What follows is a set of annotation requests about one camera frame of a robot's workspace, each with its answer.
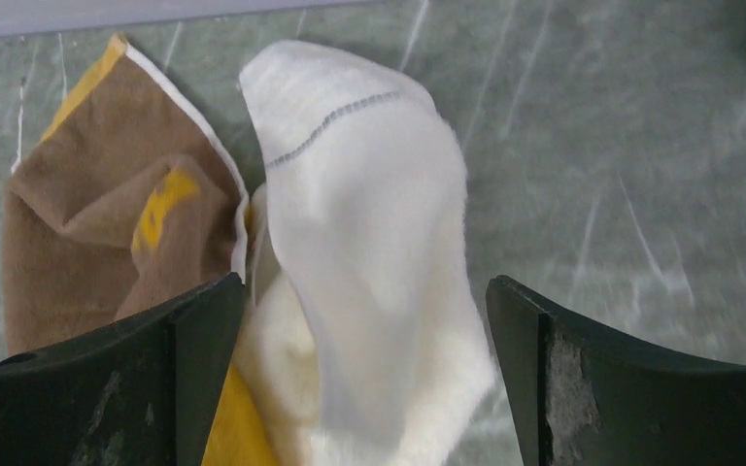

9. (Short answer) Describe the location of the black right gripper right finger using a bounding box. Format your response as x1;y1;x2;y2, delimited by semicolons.
486;276;746;465

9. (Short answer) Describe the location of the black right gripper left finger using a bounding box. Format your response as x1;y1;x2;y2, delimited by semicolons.
0;273;245;465

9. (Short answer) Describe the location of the yellow brown bear towel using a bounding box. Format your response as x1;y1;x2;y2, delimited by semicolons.
1;34;278;465

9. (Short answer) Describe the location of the white terry towel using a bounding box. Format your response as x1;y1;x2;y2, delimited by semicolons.
234;40;495;465

